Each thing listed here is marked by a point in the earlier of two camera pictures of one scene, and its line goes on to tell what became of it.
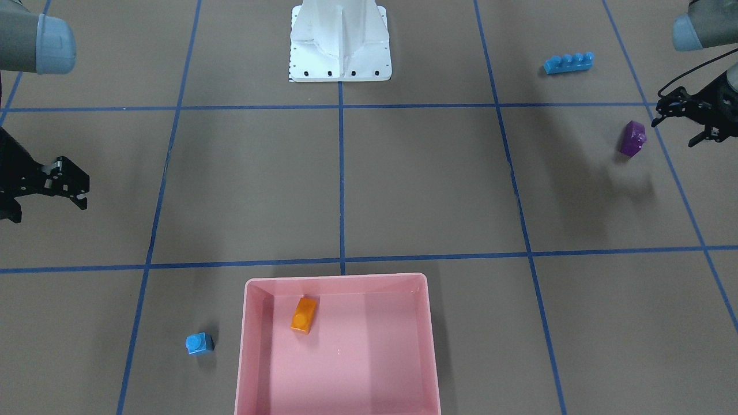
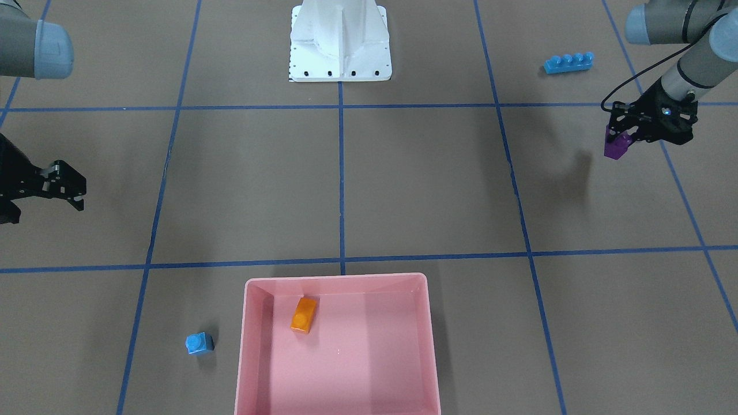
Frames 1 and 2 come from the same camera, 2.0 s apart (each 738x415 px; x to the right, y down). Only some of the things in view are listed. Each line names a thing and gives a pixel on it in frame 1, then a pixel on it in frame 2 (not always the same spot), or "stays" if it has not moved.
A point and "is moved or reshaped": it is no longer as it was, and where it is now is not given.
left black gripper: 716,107 to 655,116
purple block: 633,138 is moved or reshaped
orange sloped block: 304,314 stays
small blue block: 198,343 stays
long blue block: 556,64 stays
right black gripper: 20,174 stays
